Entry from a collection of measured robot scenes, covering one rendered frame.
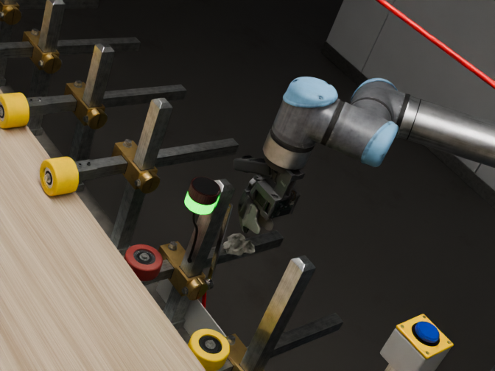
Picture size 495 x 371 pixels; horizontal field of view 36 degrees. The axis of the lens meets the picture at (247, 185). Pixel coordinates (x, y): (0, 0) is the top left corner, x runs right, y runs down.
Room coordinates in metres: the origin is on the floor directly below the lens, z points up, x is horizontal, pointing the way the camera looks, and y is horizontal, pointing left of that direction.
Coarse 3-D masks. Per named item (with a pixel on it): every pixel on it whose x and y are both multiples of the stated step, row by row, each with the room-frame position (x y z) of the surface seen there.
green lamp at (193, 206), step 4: (188, 196) 1.21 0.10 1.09; (188, 200) 1.21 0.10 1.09; (192, 200) 1.20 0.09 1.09; (188, 204) 1.21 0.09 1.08; (192, 204) 1.20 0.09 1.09; (196, 204) 1.20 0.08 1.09; (212, 204) 1.22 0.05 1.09; (192, 208) 1.20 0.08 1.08; (196, 208) 1.20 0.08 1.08; (200, 208) 1.20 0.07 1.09; (204, 208) 1.20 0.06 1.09; (208, 208) 1.21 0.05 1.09; (212, 208) 1.22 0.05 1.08; (196, 212) 1.20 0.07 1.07; (200, 212) 1.20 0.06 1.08; (204, 212) 1.20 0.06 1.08; (208, 212) 1.21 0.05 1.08
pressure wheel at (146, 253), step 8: (128, 248) 1.22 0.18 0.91; (136, 248) 1.22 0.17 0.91; (144, 248) 1.23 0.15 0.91; (152, 248) 1.24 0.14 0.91; (128, 256) 1.19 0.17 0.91; (136, 256) 1.20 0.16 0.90; (144, 256) 1.20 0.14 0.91; (152, 256) 1.22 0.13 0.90; (160, 256) 1.23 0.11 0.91; (128, 264) 1.18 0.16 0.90; (136, 264) 1.18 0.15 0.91; (144, 264) 1.19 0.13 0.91; (152, 264) 1.20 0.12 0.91; (160, 264) 1.21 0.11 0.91; (136, 272) 1.17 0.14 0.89; (144, 272) 1.17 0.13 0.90; (152, 272) 1.18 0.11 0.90; (144, 280) 1.18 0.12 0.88
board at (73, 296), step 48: (0, 144) 1.38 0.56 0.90; (0, 192) 1.23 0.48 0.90; (0, 240) 1.10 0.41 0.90; (48, 240) 1.15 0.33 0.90; (96, 240) 1.21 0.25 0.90; (0, 288) 0.99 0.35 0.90; (48, 288) 1.03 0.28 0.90; (96, 288) 1.08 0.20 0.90; (144, 288) 1.13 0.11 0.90; (0, 336) 0.88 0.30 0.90; (48, 336) 0.92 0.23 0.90; (96, 336) 0.97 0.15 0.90; (144, 336) 1.01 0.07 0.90
